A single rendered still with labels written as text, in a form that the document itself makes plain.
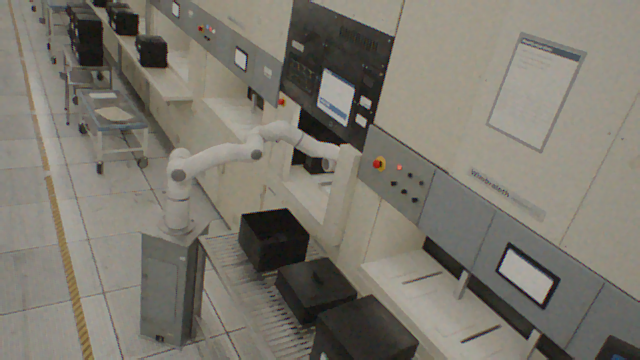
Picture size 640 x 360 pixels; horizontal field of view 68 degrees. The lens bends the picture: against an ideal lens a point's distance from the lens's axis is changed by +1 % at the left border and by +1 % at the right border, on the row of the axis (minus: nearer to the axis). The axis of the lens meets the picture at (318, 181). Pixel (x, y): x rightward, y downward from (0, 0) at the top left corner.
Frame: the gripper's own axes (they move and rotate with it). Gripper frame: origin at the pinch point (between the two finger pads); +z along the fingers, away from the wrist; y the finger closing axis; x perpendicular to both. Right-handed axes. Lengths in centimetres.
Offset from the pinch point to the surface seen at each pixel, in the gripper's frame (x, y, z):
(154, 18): -7, -345, -21
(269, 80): 20, -75, -30
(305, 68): 40, -37, -30
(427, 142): 41, 60, -31
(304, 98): 24, -33, -30
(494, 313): -34, 96, 9
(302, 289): -35, 48, -68
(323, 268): -35, 39, -50
